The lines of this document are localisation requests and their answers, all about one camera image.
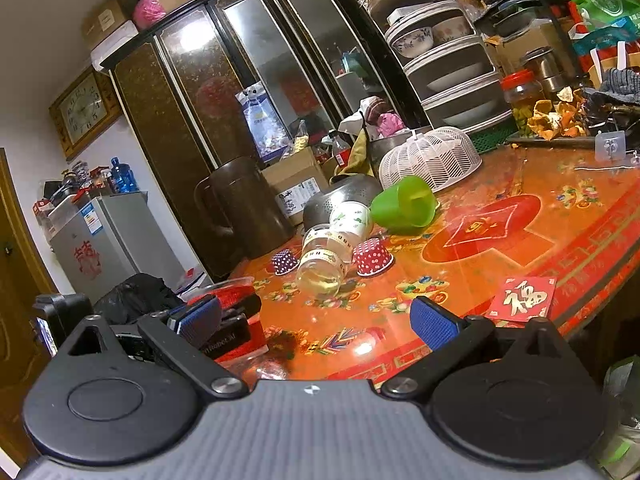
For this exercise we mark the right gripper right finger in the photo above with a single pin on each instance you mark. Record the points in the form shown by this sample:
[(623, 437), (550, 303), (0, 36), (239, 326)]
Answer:
[(454, 343)]

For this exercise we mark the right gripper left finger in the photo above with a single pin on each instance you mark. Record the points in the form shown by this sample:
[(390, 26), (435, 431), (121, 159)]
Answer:
[(176, 338)]

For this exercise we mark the green plastic cup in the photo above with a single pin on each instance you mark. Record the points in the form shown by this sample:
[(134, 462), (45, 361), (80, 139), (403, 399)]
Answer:
[(408, 205)]

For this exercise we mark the clear ribbon-wrapped plastic cup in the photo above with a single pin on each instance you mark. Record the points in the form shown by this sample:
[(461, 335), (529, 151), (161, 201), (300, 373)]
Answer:
[(322, 268)]

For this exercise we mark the white floral paper cup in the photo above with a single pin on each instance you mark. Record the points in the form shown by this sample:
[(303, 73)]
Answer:
[(353, 220)]

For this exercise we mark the black garbage bag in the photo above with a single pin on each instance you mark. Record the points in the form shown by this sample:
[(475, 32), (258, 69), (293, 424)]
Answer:
[(139, 295)]

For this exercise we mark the grey mini fridge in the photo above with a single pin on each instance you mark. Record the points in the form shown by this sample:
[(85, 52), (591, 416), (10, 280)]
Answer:
[(110, 239)]

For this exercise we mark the red polka dot cupcake liner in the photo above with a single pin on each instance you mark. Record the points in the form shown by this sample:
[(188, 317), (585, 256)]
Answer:
[(371, 257)]

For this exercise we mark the purple polka dot cupcake liner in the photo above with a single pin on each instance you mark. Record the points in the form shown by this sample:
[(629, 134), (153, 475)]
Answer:
[(284, 262)]

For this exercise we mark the brown plastic pitcher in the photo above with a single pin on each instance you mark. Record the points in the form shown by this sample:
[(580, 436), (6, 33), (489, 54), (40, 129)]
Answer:
[(238, 204)]

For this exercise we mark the blue water bottle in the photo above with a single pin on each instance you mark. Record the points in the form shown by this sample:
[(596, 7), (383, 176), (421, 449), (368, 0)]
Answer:
[(122, 177)]

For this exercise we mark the stainless steel colander bowl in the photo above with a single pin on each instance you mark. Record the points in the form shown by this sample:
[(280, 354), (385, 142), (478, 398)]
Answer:
[(358, 188)]

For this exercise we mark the white mesh food cover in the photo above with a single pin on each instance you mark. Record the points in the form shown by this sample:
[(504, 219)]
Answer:
[(441, 158)]

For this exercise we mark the cardboard box with label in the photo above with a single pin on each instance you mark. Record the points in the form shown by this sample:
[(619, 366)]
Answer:
[(294, 180)]

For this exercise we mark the red-label plastic bottle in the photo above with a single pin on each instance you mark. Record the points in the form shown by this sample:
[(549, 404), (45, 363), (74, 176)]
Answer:
[(340, 149)]

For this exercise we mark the blue white snack bag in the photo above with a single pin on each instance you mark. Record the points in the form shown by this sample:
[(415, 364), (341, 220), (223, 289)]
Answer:
[(269, 133)]

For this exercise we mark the pink cloth bundle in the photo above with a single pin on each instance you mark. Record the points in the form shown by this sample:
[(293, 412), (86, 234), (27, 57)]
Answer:
[(389, 124)]

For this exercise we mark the tray of dried snacks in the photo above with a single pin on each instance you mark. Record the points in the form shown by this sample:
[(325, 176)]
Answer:
[(563, 124)]

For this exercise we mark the red-lid glass jar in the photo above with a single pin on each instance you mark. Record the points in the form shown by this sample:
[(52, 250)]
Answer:
[(522, 91)]

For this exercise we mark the white tiered dish rack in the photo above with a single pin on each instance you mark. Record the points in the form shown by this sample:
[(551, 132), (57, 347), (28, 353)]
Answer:
[(445, 60)]

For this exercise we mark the dark wooden glass cabinet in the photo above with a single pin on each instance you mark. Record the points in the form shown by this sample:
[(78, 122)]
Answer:
[(178, 83)]

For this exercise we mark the wooden wall clock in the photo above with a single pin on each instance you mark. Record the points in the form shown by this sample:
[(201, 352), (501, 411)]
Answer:
[(84, 110)]

